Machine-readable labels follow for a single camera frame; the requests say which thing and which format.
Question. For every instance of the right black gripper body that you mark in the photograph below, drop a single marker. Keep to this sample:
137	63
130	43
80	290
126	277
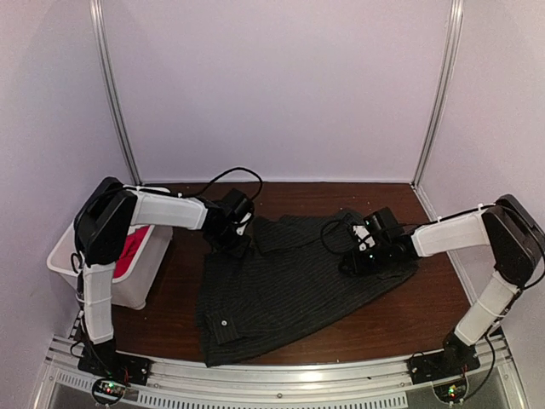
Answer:
376	264

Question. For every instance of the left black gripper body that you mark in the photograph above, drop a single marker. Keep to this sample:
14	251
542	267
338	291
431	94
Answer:
226	241

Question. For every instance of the dark pinstriped shirt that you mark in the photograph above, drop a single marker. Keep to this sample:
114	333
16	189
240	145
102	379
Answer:
285	287

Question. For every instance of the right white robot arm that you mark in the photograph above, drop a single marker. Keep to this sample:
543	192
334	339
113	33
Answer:
514	237

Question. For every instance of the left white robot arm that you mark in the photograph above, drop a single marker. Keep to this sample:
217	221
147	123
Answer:
158	207

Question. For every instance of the white plastic laundry bin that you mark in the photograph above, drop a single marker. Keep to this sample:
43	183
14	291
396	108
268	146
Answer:
101	233

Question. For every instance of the red garment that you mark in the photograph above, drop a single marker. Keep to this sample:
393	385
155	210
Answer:
133	247

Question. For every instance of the right round circuit board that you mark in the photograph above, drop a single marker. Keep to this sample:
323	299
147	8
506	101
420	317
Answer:
452	392

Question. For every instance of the round circuit board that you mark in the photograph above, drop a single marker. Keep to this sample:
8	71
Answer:
452	392
108	392

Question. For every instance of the left round circuit board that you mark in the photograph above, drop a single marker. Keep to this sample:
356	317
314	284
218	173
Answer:
108	392

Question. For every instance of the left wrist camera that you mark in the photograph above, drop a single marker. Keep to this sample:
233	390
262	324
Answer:
241	226

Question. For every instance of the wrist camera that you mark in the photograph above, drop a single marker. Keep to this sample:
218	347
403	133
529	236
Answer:
363	237
241	226

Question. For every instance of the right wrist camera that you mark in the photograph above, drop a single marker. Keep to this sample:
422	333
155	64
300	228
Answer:
363	237

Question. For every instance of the front aluminium rail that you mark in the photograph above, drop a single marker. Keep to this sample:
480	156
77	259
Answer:
182	384

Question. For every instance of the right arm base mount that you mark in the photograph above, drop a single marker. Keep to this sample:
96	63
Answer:
452	360

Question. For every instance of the left aluminium frame post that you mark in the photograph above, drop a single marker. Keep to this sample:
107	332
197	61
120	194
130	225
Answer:
106	67

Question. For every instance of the aluminium frame post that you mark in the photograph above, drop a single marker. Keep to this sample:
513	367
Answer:
106	67
452	41

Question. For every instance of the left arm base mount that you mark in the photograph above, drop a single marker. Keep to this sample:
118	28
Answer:
103	359

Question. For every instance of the right aluminium frame post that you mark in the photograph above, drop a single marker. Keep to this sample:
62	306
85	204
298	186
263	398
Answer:
452	41

